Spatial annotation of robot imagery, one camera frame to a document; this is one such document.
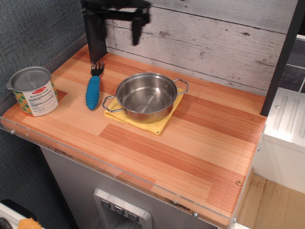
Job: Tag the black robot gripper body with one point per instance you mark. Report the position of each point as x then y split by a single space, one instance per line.
125 10

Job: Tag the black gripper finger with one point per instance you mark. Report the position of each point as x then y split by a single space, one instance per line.
137 25
95 27

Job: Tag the blue handled metal fork spatula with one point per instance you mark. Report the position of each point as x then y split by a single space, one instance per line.
93 87

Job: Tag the stainless steel pot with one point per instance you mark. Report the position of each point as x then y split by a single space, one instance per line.
146 97

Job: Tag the toy food can container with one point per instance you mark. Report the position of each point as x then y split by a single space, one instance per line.
34 90

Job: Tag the yellow folded cloth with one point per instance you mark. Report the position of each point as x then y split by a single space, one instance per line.
154 127

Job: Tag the clear acrylic edge guard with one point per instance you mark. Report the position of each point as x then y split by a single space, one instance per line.
200 166

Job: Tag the grey toy fridge cabinet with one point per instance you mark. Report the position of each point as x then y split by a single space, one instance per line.
78 183

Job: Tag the silver dispenser button panel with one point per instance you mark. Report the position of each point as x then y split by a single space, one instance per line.
117 213

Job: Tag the white toy sink unit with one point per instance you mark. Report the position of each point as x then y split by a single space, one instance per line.
280 156

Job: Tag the orange sponge piece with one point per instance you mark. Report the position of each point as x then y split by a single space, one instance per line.
29 224

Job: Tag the dark right shelf post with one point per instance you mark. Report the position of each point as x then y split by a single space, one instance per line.
284 56

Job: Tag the white frame bottom left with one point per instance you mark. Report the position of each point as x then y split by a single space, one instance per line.
10 216

